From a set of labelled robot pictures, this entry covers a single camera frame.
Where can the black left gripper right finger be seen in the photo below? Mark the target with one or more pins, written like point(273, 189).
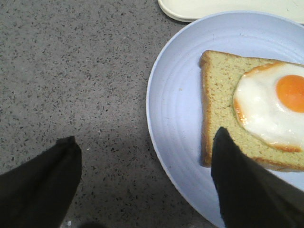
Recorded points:
point(249, 195)

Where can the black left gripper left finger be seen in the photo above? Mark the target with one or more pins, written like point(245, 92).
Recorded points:
point(38, 193)

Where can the light blue plate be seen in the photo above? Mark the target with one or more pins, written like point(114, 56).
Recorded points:
point(173, 102)

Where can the bottom bread slice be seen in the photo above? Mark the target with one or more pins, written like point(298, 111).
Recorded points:
point(220, 74)

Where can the white rectangular tray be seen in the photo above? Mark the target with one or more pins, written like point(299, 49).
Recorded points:
point(191, 10)

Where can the fried egg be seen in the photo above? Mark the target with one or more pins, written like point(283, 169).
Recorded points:
point(269, 104)

